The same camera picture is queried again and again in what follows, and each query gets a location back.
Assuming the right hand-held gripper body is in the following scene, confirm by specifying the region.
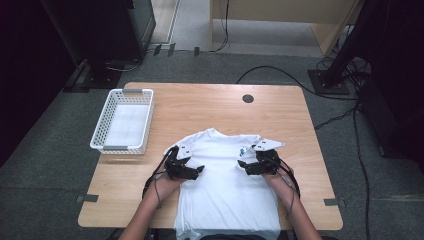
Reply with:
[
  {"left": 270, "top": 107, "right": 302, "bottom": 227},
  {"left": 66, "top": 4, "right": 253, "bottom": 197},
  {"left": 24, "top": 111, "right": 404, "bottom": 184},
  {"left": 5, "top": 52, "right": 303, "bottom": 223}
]
[{"left": 252, "top": 139, "right": 285, "bottom": 176}]

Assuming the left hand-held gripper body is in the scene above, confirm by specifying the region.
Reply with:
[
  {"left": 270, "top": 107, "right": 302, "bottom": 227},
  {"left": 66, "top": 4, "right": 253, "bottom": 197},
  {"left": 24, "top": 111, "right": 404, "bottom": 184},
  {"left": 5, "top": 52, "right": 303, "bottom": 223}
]
[{"left": 165, "top": 145, "right": 194, "bottom": 181}]

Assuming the white T-shirt with blue print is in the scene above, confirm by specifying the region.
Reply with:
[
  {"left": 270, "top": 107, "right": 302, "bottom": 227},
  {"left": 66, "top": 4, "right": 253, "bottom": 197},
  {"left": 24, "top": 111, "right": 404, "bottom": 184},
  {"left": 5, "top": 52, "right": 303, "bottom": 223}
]
[{"left": 164, "top": 127, "right": 282, "bottom": 240}]

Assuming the white plastic mesh basket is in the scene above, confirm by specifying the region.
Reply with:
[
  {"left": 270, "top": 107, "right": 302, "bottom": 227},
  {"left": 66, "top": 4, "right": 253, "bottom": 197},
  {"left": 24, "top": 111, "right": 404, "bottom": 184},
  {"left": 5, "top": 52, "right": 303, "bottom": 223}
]
[{"left": 89, "top": 88, "right": 155, "bottom": 155}]

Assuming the person's left hand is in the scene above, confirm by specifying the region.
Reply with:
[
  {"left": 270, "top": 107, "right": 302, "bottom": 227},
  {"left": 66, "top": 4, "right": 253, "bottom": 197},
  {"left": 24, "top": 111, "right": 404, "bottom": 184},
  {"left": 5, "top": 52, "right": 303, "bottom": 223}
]
[{"left": 151, "top": 171, "right": 188, "bottom": 205}]

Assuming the person's right hand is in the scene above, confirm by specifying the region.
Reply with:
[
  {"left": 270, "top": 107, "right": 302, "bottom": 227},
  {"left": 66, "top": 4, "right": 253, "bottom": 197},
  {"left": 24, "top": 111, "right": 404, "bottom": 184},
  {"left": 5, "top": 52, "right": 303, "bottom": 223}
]
[{"left": 262, "top": 164, "right": 301, "bottom": 205}]

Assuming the person's dark lap clothing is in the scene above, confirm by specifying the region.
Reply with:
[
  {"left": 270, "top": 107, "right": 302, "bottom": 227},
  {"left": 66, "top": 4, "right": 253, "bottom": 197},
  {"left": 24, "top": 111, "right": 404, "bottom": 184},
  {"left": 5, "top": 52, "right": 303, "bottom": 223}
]
[{"left": 106, "top": 228, "right": 298, "bottom": 240}]

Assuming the grey tape strip on table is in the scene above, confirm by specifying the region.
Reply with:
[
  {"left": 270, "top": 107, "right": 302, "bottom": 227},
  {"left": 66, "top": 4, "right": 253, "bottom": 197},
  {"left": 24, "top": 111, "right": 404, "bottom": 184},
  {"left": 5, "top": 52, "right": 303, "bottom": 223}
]
[
  {"left": 323, "top": 197, "right": 347, "bottom": 207},
  {"left": 75, "top": 194, "right": 100, "bottom": 204}
]

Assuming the black stand base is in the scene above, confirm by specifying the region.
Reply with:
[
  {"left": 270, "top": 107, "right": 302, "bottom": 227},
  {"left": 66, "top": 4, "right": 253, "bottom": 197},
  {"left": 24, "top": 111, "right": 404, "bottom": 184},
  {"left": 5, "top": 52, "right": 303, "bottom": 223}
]
[{"left": 63, "top": 59, "right": 123, "bottom": 93}]

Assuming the dark equipment box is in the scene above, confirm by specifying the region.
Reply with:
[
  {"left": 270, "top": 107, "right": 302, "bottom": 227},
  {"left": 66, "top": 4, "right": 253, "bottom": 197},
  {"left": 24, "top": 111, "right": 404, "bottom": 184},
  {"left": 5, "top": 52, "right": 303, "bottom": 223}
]
[{"left": 358, "top": 78, "right": 424, "bottom": 164}]

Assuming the black slanted stand pole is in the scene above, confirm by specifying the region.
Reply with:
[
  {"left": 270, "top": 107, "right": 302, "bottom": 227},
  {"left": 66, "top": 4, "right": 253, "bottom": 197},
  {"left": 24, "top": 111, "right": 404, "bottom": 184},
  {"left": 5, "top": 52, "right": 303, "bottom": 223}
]
[{"left": 324, "top": 0, "right": 373, "bottom": 86}]

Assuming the light wooden desk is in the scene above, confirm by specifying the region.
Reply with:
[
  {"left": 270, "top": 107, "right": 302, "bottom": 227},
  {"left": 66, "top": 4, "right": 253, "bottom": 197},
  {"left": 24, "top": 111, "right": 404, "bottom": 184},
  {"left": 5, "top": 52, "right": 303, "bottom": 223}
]
[{"left": 209, "top": 0, "right": 364, "bottom": 57}]

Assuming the dark cabinet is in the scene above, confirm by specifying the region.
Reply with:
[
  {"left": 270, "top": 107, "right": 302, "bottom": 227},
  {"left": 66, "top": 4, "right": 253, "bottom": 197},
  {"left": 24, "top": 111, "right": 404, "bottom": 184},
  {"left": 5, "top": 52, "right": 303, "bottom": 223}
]
[{"left": 39, "top": 0, "right": 157, "bottom": 68}]

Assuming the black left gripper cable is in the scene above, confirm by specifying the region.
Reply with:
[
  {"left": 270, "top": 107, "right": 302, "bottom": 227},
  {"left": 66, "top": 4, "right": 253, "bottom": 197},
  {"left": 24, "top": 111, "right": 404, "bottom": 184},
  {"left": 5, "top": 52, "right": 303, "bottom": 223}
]
[{"left": 142, "top": 146, "right": 179, "bottom": 209}]

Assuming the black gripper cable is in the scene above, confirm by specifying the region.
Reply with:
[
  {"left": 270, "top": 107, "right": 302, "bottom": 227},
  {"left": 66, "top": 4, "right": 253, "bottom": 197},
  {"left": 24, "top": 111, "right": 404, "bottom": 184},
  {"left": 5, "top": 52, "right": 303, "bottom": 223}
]
[
  {"left": 142, "top": 146, "right": 179, "bottom": 209},
  {"left": 273, "top": 156, "right": 302, "bottom": 221}
]

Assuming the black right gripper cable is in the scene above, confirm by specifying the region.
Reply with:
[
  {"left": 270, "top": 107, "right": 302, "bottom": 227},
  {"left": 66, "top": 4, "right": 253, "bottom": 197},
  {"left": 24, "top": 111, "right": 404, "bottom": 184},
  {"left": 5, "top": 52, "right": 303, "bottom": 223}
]
[{"left": 273, "top": 156, "right": 302, "bottom": 221}]

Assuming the short black floor cable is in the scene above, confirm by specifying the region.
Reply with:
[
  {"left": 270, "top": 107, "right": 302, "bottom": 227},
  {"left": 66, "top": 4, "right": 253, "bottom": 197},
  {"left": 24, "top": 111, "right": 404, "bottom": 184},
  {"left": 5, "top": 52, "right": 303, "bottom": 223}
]
[{"left": 313, "top": 105, "right": 359, "bottom": 131}]

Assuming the long black floor cable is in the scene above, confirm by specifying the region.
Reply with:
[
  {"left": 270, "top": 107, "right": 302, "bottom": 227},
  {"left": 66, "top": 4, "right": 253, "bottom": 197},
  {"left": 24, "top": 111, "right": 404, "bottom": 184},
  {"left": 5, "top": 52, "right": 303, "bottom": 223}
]
[{"left": 235, "top": 65, "right": 359, "bottom": 102}]

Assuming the thin black floor cable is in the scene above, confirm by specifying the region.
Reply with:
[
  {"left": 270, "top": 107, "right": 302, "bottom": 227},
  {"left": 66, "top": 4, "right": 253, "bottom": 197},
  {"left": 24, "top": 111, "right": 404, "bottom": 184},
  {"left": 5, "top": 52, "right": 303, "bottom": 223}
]
[{"left": 352, "top": 103, "right": 372, "bottom": 240}]

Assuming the black square stand base plate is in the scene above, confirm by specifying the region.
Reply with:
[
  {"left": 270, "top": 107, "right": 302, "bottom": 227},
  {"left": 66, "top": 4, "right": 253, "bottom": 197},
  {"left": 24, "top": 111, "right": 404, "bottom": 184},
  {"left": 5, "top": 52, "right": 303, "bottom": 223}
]
[{"left": 308, "top": 68, "right": 351, "bottom": 96}]

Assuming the tangle of black cables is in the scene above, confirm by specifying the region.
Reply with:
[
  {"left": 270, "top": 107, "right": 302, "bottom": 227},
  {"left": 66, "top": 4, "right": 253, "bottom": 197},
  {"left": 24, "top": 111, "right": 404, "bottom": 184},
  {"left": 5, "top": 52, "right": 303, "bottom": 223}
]
[{"left": 315, "top": 55, "right": 372, "bottom": 83}]

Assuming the black hanging cable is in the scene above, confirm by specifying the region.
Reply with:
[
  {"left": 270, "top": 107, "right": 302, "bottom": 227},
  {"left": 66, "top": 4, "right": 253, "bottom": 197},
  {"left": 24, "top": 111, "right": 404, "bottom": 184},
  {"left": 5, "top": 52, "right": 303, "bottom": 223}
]
[{"left": 209, "top": 0, "right": 231, "bottom": 53}]

